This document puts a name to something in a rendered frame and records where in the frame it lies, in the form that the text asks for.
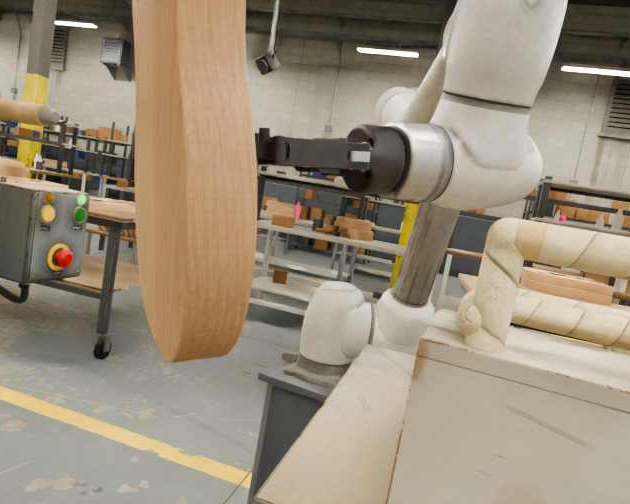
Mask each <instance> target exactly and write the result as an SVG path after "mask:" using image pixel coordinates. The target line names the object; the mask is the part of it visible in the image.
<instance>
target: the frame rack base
mask: <svg viewBox="0 0 630 504"><path fill-rule="evenodd" d="M464 340H465V335H463V334H460V333H456V332H452V331H448V330H444V329H440V328H436V327H432V326H427V328H426V329H425V331H424V332H423V334H422V336H421V337H420V339H419V343H418V348H417V353H416V358H415V363H414V368H413V372H412V377H411V382H410V387H409V392H408V397H407V402H406V406H405V411H404V416H403V421H402V426H401V431H400V436H399V440H398V445H397V450H396V455H395V460H394V465H393V469H392V474H391V479H390V484H389V489H388V494H387V499H386V503H385V504H630V355H625V354H621V353H617V352H613V351H609V350H604V349H600V348H596V347H592V346H588V345H583V344H579V343H575V342H571V341H567V340H562V339H558V338H554V337H550V336H545V335H541V334H537V333H533V332H529V331H524V330H520V329H516V328H512V327H509V329H508V334H507V338H506V343H505V347H504V351H503V352H502V353H494V352H488V351H484V350H480V349H477V348H474V347H472V346H469V345H468V344H466V343H465V342H464Z"/></svg>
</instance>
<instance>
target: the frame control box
mask: <svg viewBox="0 0 630 504"><path fill-rule="evenodd" d="M48 190H50V191H52V192H54V194H55V200H54V202H53V203H52V204H45V203H44V201H43V195H44V193H45V192H46V191H48ZM79 193H83V194H84V195H85V196H86V203H85V204H84V205H83V206H78V205H77V203H76V197H77V195H78V194H79ZM89 201H90V194H88V193H85V192H80V191H75V190H70V189H65V188H60V187H51V186H40V185H30V184H19V183H8V182H0V278H3V279H6V280H10V281H14V282H17V283H19V284H18V287H20V288H21V293H20V297H19V296H17V295H15V294H13V293H11V292H10V291H8V290H7V289H6V288H4V287H3V286H2V285H0V295H2V296H3V297H4V298H6V299H7V300H9V301H11V302H13V303H17V304H21V303H23V302H26V300H27V299H28V296H29V287H30V284H32V283H36V282H43V281H50V280H58V279H65V278H72V277H78V276H80V272H81V264H82V256H83V248H84V240H85V232H86V225H87V217H88V209H89ZM46 207H51V208H52V209H53V210H54V217H53V219H52V220H51V221H44V220H43V218H42V212H43V210H44V209H45V208H46ZM80 208H81V209H83V210H84V211H85V214H86V215H85V218H84V220H83V221H80V222H79V221H77V220H76V219H75V213H76V211H77V210H78V209H80ZM64 249H67V250H70V251H71V252H72V253H73V261H72V263H71V265H70V266H68V267H66V268H63V267H60V266H58V264H57V261H56V260H55V255H56V254H57V253H59V252H60V251H62V250H64Z"/></svg>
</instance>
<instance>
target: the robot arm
mask: <svg viewBox="0 0 630 504"><path fill-rule="evenodd" d="M567 2H568V0H458V1H457V4H456V7H455V9H454V11H453V14H452V15H451V17H450V18H449V20H448V22H447V25H446V28H445V31H444V35H443V47H442V48H441V50H440V52H439V53H438V55H437V57H436V59H435V61H434V62H433V64H432V66H431V68H430V70H429V71H428V73H427V75H426V77H425V78H424V80H423V82H422V84H421V86H420V87H419V88H410V89H407V88H404V87H394V88H391V89H389V90H387V91H386V92H385V93H384V94H383V95H382V96H381V97H380V98H379V100H378V102H377V104H376V108H375V119H376V123H377V125H373V124H359V125H357V126H355V127H354V128H353V129H352V130H351V131H350V132H349V134H348V135H347V137H346V138H344V137H333V138H313V139H305V138H294V137H285V136H283V135H279V134H278V135H275V136H273V137H270V128H264V127H260V128H259V134H258V133H254V134H255V146H256V162H257V167H258V165H262V166H267V165H270V166H276V167H281V166H287V167H294V169H295V170H296V171H298V172H315V173H318V174H319V175H326V176H337V177H342V176H343V179H344V182H345V184H346V186H347V187H348V188H349V189H350V190H351V191H352V192H354V193H357V194H378V195H379V196H380V197H381V198H382V199H384V198H389V199H394V200H396V199H399V200H401V201H409V202H417V203H419V207H418V210H417V213H416V216H415V220H414V223H413V226H412V229H411V233H410V236H409V239H408V242H407V246H406V249H405V252H404V255H403V259H402V262H401V265H400V268H399V272H398V275H397V278H396V281H395V284H394V287H393V288H391V289H389V290H387V291H386V292H384V293H383V295H382V297H381V298H380V299H379V301H378V302H377V304H370V303H367V302H365V301H363V294H362V293H361V291H360V290H359V289H358V288H356V287H355V286H354V285H352V284H350V283H346V282H338V281H329V282H324V283H323V284H322V285H321V286H320V287H319V288H318V289H317V291H316V292H315V293H314V295H313V297H312V299H311V301H310V303H309V305H308V307H307V310H306V313H305V317H304V322H303V327H302V333H301V342H300V350H299V353H298V352H291V351H285V352H284V353H283V355H282V358H283V360H285V361H287V362H289V363H290V364H291V365H288V366H285V367H283V370H282V373H283V374H285V375H289V376H294V377H297V378H300V379H303V380H306V381H309V382H311V383H314V384H317V385H320V386H323V387H326V388H328V389H330V390H332V391H333V389H334V388H335V386H336V385H337V384H338V382H339V381H340V380H341V378H342V377H343V376H344V374H345V373H346V372H347V370H348V369H349V367H350V366H351V359H352V357H358V355H359V354H360V353H361V351H362V350H363V348H364V347H365V346H366V345H368V344H370V345H374V346H378V347H382V348H386V349H390V350H394V351H398V352H402V353H406V354H410V355H414V356H416V353H417V348H418V343H419V339H420V337H421V336H422V334H423V332H424V331H425V329H426V328H427V326H428V325H424V324H422V322H423V320H424V319H425V318H426V317H430V318H433V316H434V307H433V305H432V303H431V301H430V299H429V296H430V294H431V291H432V288H433V285H434V282H435V279H436V277H437V274H438V271H439V268H440V265H441V263H442V260H443V257H444V254H445V251H446V248H447V246H448V243H449V240H450V237H451V234H452V233H453V230H454V227H455V224H456V222H457V219H458V216H459V213H460V210H461V209H485V208H492V207H499V206H504V205H507V204H511V203H514V202H516V201H518V200H521V199H522V198H524V197H526V196H527V195H529V194H530V193H531V192H532V191H533V190H534V188H535V187H536V185H537V184H538V182H539V180H540V177H541V174H542V169H543V162H542V157H541V154H540V152H539V150H538V148H537V146H536V144H535V143H534V141H533V140H532V139H531V137H530V136H529V135H528V123H529V116H530V112H531V108H532V106H533V103H534V100H535V98H536V95H537V93H538V91H539V89H540V87H541V85H542V83H543V81H544V79H545V76H546V73H547V71H548V68H549V66H550V63H551V60H552V57H553V54H554V51H555V48H556V45H557V41H558V38H559V35H560V31H561V28H562V24H563V20H564V16H565V12H566V8H567ZM258 141H259V142H258Z"/></svg>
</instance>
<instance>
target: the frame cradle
mask: <svg viewBox="0 0 630 504"><path fill-rule="evenodd" d="M474 294H475V290H473V291H470V292H468V293H467V294H465V296H464V297H463V298H462V301H461V304H460V306H459V309H458V312H457V314H456V324H457V327H458V329H459V331H460V332H461V333H462V334H463V335H465V336H472V335H473V334H474V333H476V332H478V330H479V329H480V327H481V325H482V322H481V316H480V314H479V311H478V309H477V308H476V307H475V305H474V303H473V299H474Z"/></svg>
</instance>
